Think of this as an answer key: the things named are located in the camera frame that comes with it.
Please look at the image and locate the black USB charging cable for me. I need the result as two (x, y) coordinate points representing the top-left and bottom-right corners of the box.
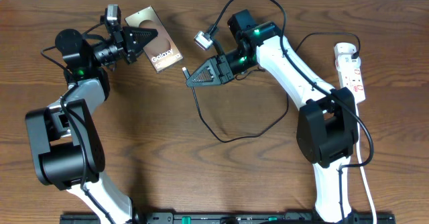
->
(182, 32), (362, 144)

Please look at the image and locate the bronze Galaxy smartphone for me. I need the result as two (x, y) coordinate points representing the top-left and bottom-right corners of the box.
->
(125, 6), (184, 73)

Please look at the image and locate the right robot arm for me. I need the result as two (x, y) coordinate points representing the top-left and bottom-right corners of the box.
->
(185, 10), (359, 223)

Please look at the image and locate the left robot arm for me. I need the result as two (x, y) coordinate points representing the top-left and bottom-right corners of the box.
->
(25, 16), (158, 223)

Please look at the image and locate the white USB charger adapter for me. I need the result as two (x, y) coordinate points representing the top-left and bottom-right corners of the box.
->
(334, 42), (359, 59)

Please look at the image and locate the white power strip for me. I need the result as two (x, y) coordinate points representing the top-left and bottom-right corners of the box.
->
(335, 54), (365, 104)

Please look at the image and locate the white power strip cord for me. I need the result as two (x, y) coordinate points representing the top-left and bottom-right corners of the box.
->
(355, 106), (378, 224)

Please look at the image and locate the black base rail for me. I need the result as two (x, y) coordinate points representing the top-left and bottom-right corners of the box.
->
(59, 211), (396, 224)

